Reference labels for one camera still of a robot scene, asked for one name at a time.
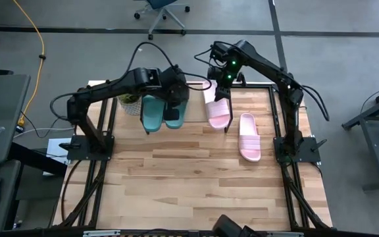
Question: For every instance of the dark metal stand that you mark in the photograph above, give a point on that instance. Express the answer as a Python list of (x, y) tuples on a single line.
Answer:
[(373, 111)]

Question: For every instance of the office chair base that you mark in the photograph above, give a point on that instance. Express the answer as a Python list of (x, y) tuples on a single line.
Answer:
[(161, 3)]

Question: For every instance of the green potted plant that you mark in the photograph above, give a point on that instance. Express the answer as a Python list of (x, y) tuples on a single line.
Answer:
[(128, 98)]

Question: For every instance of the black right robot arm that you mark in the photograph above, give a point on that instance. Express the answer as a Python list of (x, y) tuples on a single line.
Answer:
[(268, 67)]

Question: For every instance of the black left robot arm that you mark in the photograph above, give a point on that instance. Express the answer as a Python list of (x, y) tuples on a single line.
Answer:
[(110, 86)]

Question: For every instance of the black aluminium rig frame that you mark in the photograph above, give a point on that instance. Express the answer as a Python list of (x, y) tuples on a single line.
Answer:
[(275, 112)]

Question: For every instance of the black table-level camera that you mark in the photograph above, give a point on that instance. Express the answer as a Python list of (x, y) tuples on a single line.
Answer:
[(229, 227)]

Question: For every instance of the silver metal bracket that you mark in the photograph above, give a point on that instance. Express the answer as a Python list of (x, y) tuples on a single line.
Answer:
[(100, 233), (285, 234)]

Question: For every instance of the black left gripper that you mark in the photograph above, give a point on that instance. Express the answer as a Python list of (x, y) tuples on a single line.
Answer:
[(174, 87)]

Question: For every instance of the teal green rubber slide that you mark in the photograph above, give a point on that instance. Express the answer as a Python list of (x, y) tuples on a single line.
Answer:
[(153, 115), (180, 121)]

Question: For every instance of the pale pink rubber slide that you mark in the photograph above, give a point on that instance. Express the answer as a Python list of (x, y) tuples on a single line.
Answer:
[(217, 113), (249, 145)]

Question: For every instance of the dark grey desk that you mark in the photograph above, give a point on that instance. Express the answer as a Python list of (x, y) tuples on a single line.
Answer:
[(8, 98)]

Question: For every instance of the white paper sheet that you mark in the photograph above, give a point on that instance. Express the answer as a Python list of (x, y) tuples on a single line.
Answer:
[(56, 149)]

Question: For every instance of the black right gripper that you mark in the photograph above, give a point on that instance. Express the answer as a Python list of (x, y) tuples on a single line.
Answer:
[(224, 77)]

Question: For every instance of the white triangle-pattern planter pot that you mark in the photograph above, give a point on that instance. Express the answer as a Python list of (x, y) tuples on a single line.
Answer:
[(132, 109)]

